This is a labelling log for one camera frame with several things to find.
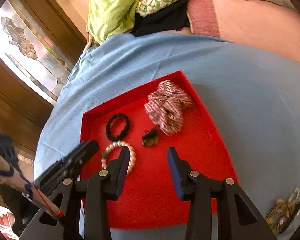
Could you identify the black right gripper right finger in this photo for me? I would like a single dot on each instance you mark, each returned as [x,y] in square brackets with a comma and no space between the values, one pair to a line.
[237,216]

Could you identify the black garment under duvet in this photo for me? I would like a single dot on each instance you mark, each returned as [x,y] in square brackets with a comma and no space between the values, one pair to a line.
[172,17]

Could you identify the light blue blanket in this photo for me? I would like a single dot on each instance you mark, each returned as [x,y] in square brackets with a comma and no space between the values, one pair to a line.
[252,95]

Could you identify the red white checked scrunchie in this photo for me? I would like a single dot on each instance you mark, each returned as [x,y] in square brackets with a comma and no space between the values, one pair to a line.
[165,107]

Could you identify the stained glass wooden door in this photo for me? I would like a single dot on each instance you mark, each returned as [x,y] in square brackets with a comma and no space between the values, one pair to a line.
[40,41]

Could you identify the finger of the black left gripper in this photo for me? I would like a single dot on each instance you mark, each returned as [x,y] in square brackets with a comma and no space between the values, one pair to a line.
[79,156]

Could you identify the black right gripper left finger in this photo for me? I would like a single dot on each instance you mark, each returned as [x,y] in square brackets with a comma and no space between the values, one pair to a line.
[83,204]

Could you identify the gold round pendant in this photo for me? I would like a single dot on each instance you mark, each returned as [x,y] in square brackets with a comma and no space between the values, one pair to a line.
[150,138]

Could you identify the red shallow tray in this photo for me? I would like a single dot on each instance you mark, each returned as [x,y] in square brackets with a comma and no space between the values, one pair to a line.
[148,199]

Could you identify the pink bed sheet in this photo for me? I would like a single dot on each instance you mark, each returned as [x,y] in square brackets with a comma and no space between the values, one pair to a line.
[254,23]

